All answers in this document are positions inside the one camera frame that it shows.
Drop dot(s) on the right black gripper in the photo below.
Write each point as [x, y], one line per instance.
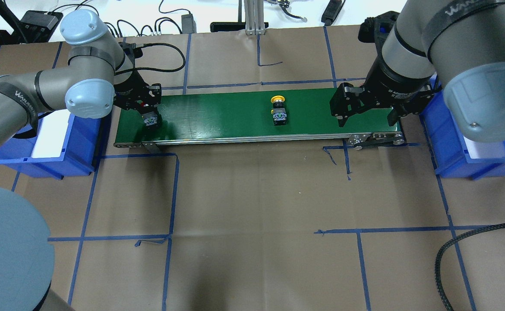
[391, 82]

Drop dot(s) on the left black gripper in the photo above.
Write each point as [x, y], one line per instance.
[127, 87]

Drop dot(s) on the red mushroom push button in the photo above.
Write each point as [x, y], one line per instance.
[150, 116]

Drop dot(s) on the yellow mushroom push button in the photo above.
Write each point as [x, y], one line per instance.
[279, 113]

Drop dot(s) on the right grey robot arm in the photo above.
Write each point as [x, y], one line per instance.
[453, 46]

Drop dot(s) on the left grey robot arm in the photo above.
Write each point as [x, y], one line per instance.
[100, 74]

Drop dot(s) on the right blue plastic bin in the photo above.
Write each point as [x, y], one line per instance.
[455, 155]

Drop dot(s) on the blue plastic bin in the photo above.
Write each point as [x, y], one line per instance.
[75, 160]
[455, 155]

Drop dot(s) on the left blue plastic bin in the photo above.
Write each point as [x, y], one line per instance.
[75, 160]

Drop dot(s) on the black power adapter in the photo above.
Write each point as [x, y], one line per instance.
[188, 24]

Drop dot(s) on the white foam pad left bin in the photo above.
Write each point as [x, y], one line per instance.
[51, 135]

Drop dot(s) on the white foam pad bin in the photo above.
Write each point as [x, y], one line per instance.
[481, 150]
[51, 135]

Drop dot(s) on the green conveyor belt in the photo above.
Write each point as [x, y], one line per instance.
[246, 117]

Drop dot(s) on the white foam pad right bin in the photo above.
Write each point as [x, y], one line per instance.
[481, 150]

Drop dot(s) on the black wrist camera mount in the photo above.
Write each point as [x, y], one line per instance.
[376, 27]

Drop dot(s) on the aluminium frame post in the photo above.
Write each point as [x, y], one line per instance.
[254, 17]

